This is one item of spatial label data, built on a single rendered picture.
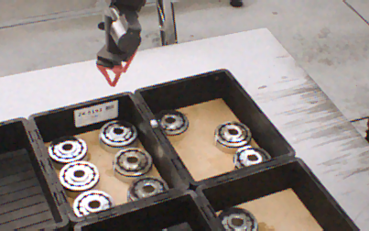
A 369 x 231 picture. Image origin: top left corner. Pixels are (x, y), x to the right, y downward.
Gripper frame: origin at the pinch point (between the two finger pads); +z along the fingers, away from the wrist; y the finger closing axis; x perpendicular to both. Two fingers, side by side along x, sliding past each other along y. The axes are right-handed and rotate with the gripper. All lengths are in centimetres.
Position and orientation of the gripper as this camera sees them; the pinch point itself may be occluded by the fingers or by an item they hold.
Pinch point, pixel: (117, 76)
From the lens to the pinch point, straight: 168.2
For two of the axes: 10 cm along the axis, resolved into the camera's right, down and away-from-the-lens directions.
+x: -9.3, -2.7, 2.4
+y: 3.6, -6.1, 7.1
